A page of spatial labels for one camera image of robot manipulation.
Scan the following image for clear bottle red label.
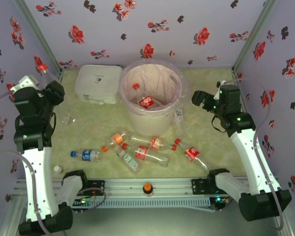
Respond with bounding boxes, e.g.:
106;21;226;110
175;138;210;174
121;143;170;168
132;83;155;109
38;64;61;86
127;134;178;152

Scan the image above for clear bottle green white label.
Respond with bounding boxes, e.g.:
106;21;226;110
173;109;185;137
113;145;145;175

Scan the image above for clear bottle orange label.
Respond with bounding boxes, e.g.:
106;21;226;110
101;132;127;152

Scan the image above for translucent pink bin liner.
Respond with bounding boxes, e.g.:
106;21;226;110
119;59;190;116

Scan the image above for white plastic bin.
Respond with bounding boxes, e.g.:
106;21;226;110
121;64;182;137

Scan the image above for small crushed clear bottle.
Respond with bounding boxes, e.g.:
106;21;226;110
61;111;77;125

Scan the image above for white lidded plastic box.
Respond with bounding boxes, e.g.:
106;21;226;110
74;64;123;105

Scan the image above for clear bottle blue label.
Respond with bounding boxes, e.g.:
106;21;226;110
70;148;102;163

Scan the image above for circuit board with lights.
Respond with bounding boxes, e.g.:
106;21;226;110
211;195;231;205
72;198;94;206

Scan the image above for bottle with orange cap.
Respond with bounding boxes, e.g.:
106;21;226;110
142;182;154;197

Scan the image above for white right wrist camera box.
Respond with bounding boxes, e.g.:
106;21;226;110
214;80;227;100

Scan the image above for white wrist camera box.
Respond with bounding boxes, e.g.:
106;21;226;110
10;75;40;94
214;80;227;100

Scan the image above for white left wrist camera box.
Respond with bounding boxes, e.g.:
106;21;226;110
10;75;40;94

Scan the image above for translucent right arm cable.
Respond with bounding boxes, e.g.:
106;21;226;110
221;78;286;232

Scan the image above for translucent arm cable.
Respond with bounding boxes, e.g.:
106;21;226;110
221;78;286;232
0;89;51;234

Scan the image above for aluminium frame post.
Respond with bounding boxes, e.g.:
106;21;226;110
12;0;64;77
232;0;279;74

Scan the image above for translucent left arm cable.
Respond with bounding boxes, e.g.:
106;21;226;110
0;89;51;234

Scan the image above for aluminium mounting rail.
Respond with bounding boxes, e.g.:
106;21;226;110
16;178;239;197

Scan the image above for white slotted cable duct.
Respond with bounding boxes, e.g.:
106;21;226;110
72;198;210;209

